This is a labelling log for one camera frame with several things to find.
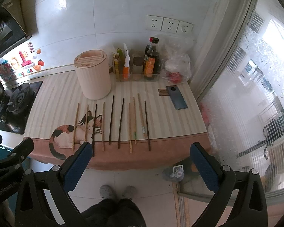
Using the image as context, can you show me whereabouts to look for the black chopstick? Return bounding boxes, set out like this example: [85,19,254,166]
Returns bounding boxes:
[117,98,125,149]
[109,95,115,145]
[92,104,98,157]

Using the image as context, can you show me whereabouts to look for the wooden chopstick printed tip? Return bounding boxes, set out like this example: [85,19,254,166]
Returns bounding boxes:
[137,93,147,139]

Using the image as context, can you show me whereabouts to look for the dark chopstick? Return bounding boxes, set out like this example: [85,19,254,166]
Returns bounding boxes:
[144,100,151,151]

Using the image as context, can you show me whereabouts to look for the wooden chopstick green mark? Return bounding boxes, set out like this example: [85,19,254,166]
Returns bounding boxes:
[133,96,137,144]

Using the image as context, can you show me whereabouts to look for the black gas stove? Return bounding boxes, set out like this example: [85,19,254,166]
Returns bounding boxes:
[0,81,43,135]

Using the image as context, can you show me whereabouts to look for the person's grey slippers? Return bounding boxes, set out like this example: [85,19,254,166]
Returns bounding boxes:
[99,184,137,200]

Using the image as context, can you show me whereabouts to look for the water bottle on floor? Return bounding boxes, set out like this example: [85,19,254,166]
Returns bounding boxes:
[162,165,185,182]

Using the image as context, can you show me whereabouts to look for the blue smartphone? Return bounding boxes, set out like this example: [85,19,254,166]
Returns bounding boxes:
[166,85,188,110]

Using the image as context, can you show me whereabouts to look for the beige round utensil holder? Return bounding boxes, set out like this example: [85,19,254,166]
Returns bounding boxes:
[74,50,111,100]

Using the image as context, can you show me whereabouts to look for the range hood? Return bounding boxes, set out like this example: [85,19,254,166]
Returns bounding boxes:
[0,0,32,59]

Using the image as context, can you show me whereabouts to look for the clear condiment tray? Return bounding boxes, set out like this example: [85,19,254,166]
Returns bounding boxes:
[115,73,160,82]

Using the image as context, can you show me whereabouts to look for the small brown card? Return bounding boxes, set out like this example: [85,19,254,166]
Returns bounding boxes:
[158,89,169,96]

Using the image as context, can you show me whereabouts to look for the white orange paper packet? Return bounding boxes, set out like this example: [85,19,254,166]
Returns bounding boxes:
[122,43,130,80]

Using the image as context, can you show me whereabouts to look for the clear plastic bag red contents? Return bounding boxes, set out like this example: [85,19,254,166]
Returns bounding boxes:
[159,37,193,84]

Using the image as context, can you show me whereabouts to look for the white plastic bag left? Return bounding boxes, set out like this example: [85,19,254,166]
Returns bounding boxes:
[100,44,117,68]

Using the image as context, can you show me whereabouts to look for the jar with brown lid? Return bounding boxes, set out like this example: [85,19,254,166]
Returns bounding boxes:
[132,54,144,74]

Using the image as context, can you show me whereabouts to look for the soy sauce bottle black cap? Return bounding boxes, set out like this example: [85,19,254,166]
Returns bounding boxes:
[143,37,161,80]

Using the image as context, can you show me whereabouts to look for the colourful wall stickers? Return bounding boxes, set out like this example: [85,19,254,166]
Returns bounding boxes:
[0,40,44,83]

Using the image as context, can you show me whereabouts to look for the white wall socket right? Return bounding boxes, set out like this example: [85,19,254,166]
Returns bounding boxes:
[176,21,193,35]

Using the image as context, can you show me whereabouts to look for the white wall socket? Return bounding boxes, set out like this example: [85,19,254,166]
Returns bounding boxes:
[161,17,179,34]
[176,21,193,35]
[146,15,164,31]

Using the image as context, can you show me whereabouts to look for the white wall socket middle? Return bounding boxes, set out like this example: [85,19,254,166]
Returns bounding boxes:
[161,17,179,34]

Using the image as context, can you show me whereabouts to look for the white wall socket left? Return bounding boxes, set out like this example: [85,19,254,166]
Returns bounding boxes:
[146,15,164,31]

